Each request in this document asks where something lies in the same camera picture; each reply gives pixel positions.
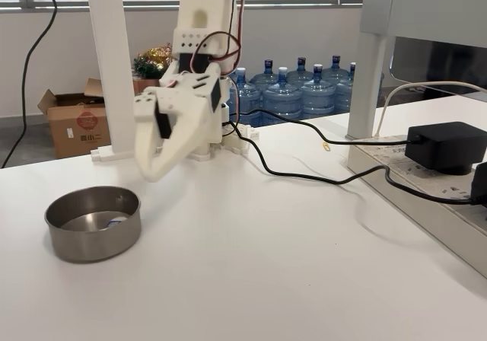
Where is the black power cable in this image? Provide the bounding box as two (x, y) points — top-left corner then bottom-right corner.
(237, 108), (423, 145)
(222, 120), (476, 206)

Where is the black hanging cable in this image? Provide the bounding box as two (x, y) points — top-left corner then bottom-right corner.
(0, 0), (58, 169)

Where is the black plug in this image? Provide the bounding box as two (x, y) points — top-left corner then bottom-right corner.
(469, 161), (487, 207)

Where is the black power adapter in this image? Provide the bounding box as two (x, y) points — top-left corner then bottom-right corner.
(404, 121), (484, 177)

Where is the brown cardboard box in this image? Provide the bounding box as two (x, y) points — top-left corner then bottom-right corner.
(37, 77), (112, 160)

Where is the round metal bowl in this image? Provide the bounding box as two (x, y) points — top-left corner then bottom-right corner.
(44, 186), (142, 264)

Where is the grey monitor riser shelf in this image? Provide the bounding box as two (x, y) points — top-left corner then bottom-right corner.
(346, 0), (487, 141)

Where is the thick white cable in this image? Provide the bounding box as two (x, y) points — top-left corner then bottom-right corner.
(372, 81), (487, 139)

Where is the white camera stand post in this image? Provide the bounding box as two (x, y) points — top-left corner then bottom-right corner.
(84, 0), (138, 163)

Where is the white power strip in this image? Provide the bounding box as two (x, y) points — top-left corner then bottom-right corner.
(348, 134), (487, 279)

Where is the small white and blue box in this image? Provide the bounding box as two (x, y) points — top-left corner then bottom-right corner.
(106, 215), (129, 230)

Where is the tinsel christmas decoration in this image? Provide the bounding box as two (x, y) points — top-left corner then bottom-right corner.
(132, 43), (174, 80)

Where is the blue water jug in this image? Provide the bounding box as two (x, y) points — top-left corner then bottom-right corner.
(287, 56), (315, 85)
(336, 62), (357, 113)
(249, 59), (281, 88)
(261, 66), (304, 120)
(228, 67), (263, 127)
(321, 54), (351, 85)
(300, 63), (338, 120)

